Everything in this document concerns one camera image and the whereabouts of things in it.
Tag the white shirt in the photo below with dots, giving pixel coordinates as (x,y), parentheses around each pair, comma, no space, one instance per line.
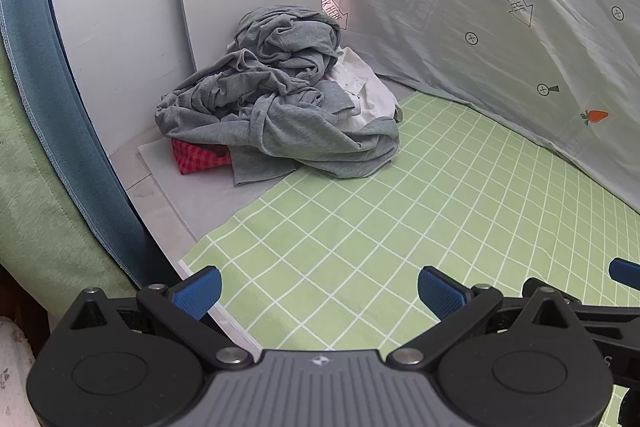
(365,87)

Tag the grey zip hoodie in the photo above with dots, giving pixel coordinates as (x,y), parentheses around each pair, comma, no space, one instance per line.
(280,122)

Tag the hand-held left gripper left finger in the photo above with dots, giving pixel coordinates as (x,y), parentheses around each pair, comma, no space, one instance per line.
(197,294)

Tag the white floral cloth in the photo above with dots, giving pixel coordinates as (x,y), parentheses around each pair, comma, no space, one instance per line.
(12,372)

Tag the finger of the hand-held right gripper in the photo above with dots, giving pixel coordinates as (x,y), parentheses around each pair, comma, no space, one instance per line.
(610,322)
(626,271)

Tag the red checked cloth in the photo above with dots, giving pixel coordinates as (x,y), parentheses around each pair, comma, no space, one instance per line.
(195,157)

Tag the pale carrot print sheet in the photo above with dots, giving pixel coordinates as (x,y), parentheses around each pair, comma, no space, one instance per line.
(500,57)

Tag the green checked bed sheet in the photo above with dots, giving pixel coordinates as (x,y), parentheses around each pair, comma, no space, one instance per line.
(400,207)

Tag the green fleece cloth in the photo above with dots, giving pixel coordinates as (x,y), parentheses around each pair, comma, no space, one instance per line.
(35,207)

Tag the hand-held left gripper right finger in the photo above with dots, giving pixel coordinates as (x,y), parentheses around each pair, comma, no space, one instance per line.
(440,294)

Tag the blue curtain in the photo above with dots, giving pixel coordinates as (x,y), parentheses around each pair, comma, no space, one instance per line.
(50,82)

